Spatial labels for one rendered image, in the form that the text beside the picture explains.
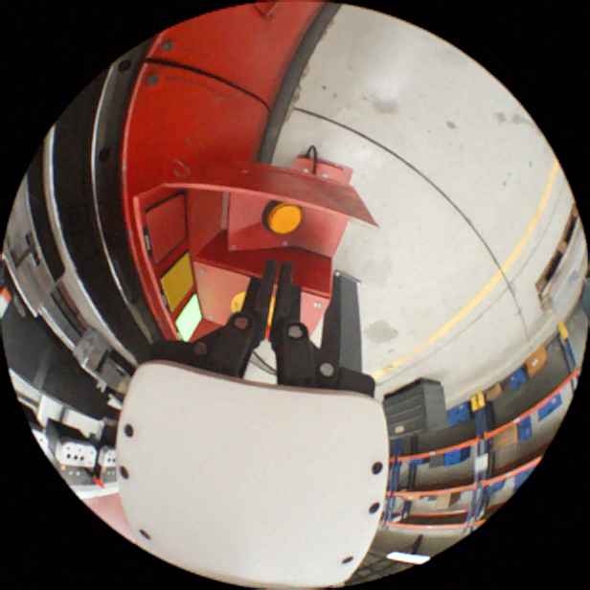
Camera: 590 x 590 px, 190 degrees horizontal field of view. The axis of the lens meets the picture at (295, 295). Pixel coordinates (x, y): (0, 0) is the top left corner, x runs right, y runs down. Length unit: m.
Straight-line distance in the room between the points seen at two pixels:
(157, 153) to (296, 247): 0.26
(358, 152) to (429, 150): 0.36
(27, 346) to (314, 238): 1.09
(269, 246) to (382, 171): 0.79
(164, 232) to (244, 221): 0.09
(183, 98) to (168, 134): 0.07
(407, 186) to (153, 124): 0.95
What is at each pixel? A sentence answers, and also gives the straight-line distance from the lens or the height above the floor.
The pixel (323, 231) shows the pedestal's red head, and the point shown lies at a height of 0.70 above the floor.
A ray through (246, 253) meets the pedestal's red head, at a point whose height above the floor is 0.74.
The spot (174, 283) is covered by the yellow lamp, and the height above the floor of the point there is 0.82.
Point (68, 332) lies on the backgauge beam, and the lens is 0.77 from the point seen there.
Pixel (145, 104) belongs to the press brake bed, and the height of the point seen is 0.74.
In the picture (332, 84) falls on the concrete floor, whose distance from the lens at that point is 1.00.
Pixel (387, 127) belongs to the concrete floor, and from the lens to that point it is 0.97.
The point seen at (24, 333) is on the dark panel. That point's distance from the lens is 1.01.
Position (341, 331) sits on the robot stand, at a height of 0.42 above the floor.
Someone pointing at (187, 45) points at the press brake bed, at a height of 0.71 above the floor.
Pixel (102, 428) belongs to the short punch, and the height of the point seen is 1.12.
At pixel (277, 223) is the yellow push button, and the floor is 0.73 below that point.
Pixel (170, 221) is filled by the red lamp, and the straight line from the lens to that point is 0.17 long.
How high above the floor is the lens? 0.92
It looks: 46 degrees down
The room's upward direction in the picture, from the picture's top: 166 degrees counter-clockwise
